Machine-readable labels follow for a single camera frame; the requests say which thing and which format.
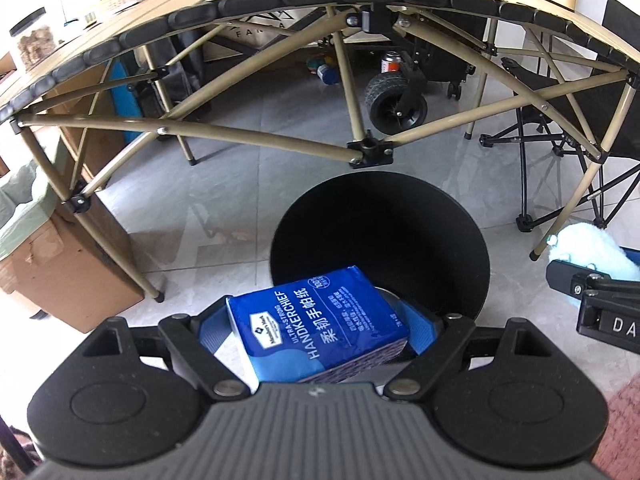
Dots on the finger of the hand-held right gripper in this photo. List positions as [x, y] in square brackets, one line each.
[567, 277]

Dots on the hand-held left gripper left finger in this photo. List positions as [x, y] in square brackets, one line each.
[215, 332]

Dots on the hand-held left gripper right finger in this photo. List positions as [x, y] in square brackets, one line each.
[425, 332]

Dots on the light blue fluffy cloth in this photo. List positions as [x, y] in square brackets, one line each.
[595, 247]

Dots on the blue tissue packet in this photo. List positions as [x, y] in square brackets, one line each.
[310, 320]

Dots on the black trash bin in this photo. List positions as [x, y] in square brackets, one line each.
[380, 230]

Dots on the mauve fuzzy fabric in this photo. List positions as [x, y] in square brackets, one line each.
[627, 430]

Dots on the large cardboard box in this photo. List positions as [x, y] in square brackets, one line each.
[60, 265]

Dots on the black folding chair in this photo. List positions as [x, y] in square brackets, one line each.
[560, 85]

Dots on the pale green bag liner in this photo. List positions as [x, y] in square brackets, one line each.
[20, 210]

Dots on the flat brown cardboard box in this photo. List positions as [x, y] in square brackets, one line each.
[100, 130]

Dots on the teal box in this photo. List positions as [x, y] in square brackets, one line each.
[127, 105]

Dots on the black suitcase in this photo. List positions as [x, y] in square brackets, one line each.
[450, 50]

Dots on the black backpack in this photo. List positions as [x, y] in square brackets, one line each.
[172, 65]

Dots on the red white gas canister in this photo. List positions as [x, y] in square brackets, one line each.
[392, 62]

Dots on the blue capped bottle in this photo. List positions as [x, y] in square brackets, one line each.
[327, 74]

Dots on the colourful toy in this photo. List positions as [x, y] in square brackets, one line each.
[316, 62]

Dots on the beige folding wagon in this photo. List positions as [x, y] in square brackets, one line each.
[260, 22]

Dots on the small beige carton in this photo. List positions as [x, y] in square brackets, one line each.
[107, 12]

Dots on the clear snack jar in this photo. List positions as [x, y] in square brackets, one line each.
[34, 42]

